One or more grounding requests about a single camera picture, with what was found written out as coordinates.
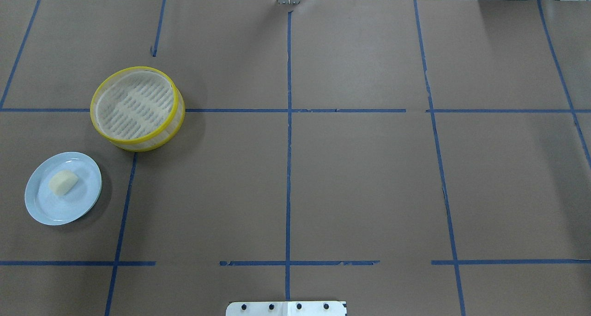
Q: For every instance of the white steamed bun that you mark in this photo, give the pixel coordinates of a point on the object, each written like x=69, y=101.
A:
x=62, y=182

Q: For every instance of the yellow rimmed bamboo steamer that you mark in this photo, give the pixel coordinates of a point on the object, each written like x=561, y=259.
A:
x=137, y=109

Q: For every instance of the light blue plate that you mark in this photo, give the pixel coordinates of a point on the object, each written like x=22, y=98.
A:
x=47, y=208

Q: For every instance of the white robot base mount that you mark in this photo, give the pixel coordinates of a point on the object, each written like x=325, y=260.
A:
x=287, y=308

